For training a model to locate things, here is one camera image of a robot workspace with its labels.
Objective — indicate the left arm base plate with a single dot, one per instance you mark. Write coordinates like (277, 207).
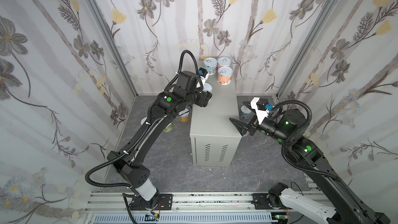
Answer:
(162, 202)

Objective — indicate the blue labelled can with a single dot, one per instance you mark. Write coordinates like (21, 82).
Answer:
(210, 65)

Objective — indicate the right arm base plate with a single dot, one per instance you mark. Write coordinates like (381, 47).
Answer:
(261, 201)

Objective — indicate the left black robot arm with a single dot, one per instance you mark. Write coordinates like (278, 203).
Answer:
(185, 89)

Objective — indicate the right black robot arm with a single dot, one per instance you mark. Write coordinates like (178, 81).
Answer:
(286, 123)

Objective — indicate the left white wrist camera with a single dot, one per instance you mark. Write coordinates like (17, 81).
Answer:
(204, 75)

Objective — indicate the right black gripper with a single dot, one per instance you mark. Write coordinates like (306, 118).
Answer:
(251, 127)

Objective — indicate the grey metal cabinet counter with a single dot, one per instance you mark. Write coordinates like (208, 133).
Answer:
(214, 139)

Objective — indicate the teal labelled can right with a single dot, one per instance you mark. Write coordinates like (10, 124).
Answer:
(245, 112)

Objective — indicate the white slotted cable duct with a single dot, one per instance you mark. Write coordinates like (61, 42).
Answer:
(206, 218)

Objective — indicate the orange yellow labelled can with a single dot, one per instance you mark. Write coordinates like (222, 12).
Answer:
(184, 115)

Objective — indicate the green white labelled can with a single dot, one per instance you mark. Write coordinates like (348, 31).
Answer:
(207, 88)

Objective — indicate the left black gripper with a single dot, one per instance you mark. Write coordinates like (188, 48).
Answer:
(204, 99)

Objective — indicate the brown labelled can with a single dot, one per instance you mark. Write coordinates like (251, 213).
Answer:
(224, 75)

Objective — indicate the pink labelled can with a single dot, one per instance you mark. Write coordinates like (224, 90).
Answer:
(224, 62)

